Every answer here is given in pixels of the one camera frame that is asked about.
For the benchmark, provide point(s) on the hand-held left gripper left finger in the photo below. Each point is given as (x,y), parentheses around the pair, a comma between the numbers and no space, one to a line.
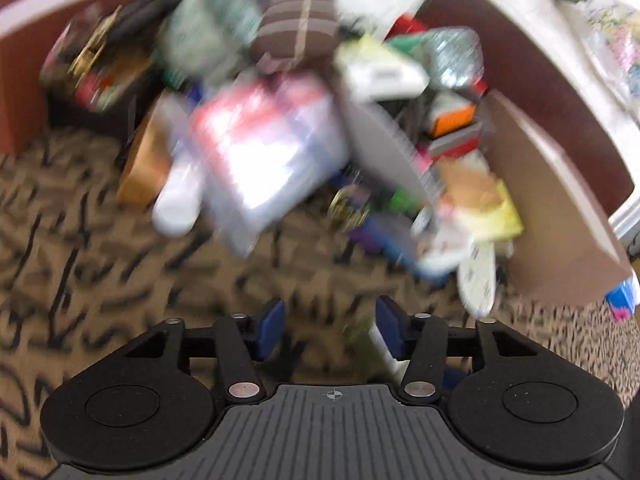
(270,330)

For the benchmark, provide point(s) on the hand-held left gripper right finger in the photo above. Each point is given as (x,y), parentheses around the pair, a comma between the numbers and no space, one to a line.
(389,325)

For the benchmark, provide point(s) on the white and green object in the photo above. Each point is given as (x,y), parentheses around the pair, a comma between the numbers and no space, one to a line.
(387,360)

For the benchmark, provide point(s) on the wide brown cardboard box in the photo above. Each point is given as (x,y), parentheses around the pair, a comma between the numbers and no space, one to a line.
(550,220)

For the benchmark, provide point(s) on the long brown cardboard box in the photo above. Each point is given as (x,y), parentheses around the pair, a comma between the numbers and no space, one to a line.
(20,85)

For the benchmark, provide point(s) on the purple toy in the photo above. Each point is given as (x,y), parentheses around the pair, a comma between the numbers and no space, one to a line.
(382,237)

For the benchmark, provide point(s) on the floral shoe insole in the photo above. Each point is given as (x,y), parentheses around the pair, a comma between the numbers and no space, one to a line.
(477,280)

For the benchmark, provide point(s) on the black and green tube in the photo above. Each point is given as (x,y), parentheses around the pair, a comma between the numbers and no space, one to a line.
(402,202)

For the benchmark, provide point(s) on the gold keyring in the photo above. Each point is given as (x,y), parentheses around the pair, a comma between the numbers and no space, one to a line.
(350,207)

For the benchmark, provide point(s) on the yellow-green flat box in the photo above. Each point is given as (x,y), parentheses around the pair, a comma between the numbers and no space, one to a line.
(500,220)

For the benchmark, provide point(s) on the white plastic bottle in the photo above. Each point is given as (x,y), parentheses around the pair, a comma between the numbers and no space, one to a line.
(177,200)

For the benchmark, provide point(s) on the white cloth pouch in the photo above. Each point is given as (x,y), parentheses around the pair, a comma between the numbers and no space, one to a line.
(385,150)

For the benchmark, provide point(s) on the red-striped zip bag pack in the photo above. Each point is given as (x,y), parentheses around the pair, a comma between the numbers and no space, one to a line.
(265,150)

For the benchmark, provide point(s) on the red black gold box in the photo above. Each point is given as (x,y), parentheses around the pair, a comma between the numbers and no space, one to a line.
(460,142)

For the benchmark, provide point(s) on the tan brown small box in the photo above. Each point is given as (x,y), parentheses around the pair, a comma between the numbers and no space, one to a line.
(142,165)

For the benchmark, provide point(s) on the orange and white box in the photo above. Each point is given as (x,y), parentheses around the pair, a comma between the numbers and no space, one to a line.
(452,120)

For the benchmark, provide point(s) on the blue and pink packet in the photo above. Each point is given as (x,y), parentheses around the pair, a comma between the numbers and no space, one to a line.
(622,300)

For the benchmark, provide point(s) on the clear plastic bottle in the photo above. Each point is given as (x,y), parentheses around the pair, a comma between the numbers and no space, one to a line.
(452,57)

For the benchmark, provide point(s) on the dark brown headboard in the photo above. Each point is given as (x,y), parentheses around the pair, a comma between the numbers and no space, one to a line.
(540,75)

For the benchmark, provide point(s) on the black floral box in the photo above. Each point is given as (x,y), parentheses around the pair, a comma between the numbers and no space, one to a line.
(95,95)

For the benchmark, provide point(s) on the red flat box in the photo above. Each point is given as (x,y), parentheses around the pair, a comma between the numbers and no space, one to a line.
(405,27)

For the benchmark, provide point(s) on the large clear tape roll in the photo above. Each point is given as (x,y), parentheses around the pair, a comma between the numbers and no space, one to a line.
(210,35)

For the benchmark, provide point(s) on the brown pouch with cream grid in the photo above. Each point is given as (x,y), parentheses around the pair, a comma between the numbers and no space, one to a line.
(295,27)

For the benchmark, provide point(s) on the brown monogram bag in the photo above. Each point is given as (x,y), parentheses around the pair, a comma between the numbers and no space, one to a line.
(120,25)

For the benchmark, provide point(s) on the floral plastic sheet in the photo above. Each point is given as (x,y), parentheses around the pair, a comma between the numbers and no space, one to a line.
(610,35)

